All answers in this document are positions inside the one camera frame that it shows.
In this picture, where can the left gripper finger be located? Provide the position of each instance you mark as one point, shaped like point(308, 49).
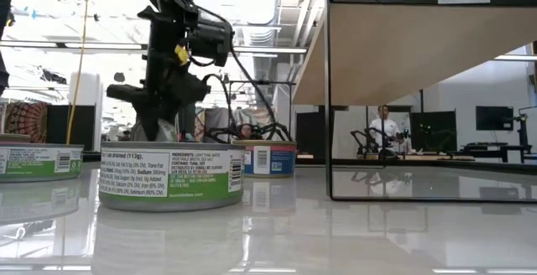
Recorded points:
point(188, 122)
point(150, 120)

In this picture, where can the gold-lid blue-label tuna can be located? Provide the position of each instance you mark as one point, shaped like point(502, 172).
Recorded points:
point(270, 159)

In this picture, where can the black background robot arm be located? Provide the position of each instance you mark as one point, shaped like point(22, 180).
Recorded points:
point(218, 133)
point(398, 137)
point(277, 131)
point(361, 141)

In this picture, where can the yellow tape tag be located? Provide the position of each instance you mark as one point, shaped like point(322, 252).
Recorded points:
point(181, 53)

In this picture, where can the grey draped cloth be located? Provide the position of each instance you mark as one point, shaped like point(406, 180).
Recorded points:
point(216, 120)

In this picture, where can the seated person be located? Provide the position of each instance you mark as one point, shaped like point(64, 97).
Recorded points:
point(245, 131)

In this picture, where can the black partition panel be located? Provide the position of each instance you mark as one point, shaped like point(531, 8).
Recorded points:
point(69, 126)

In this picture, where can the black cabinet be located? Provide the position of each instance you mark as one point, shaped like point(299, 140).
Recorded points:
point(310, 132)

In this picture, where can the black board panel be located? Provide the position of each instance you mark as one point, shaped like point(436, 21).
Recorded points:
point(433, 131)

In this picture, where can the standing person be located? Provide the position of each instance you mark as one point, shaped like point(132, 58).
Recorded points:
point(384, 128)

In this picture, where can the black equipment stand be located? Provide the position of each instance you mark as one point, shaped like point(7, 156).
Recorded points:
point(524, 134)

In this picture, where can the dark background table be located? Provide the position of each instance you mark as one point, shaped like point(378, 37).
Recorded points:
point(495, 147)

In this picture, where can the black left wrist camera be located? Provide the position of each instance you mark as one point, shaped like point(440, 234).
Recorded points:
point(210, 40)

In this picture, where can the wooden shelf with black frame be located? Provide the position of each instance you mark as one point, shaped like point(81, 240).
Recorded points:
point(398, 57)

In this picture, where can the patterned wall tapestry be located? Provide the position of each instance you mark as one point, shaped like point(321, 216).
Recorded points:
point(25, 122)

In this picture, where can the black wall screen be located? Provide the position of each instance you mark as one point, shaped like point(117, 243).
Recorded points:
point(494, 117)

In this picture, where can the black table rig frame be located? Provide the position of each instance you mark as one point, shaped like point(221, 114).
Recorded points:
point(6, 15)

